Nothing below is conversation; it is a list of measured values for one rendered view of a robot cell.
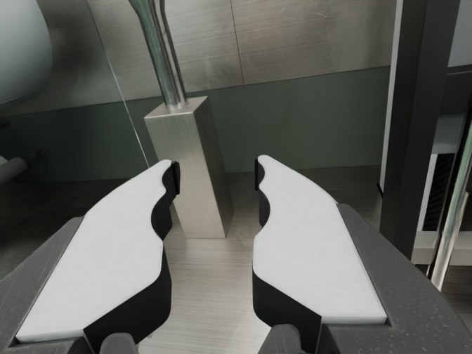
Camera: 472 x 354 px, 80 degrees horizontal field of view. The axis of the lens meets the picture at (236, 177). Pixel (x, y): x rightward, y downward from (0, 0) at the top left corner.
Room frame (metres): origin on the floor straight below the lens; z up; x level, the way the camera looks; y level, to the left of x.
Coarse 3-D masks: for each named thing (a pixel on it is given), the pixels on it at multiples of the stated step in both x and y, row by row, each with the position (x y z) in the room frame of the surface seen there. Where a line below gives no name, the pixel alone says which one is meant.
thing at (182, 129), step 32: (128, 0) 0.49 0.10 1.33; (160, 0) 0.48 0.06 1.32; (160, 32) 0.48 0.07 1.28; (160, 64) 0.48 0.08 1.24; (160, 128) 0.46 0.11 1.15; (192, 128) 0.45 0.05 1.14; (160, 160) 0.47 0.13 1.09; (192, 160) 0.45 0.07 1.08; (192, 192) 0.46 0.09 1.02; (224, 192) 0.49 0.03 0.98; (192, 224) 0.46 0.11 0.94; (224, 224) 0.45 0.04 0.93
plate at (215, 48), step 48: (96, 0) 0.78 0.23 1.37; (192, 0) 0.71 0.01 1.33; (240, 0) 0.68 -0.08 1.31; (288, 0) 0.65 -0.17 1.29; (336, 0) 0.63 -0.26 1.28; (384, 0) 0.60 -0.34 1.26; (144, 48) 0.75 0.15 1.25; (192, 48) 0.72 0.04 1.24; (240, 48) 0.69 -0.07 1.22; (288, 48) 0.66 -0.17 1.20; (336, 48) 0.63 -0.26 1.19; (384, 48) 0.60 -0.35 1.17; (144, 96) 0.77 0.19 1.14
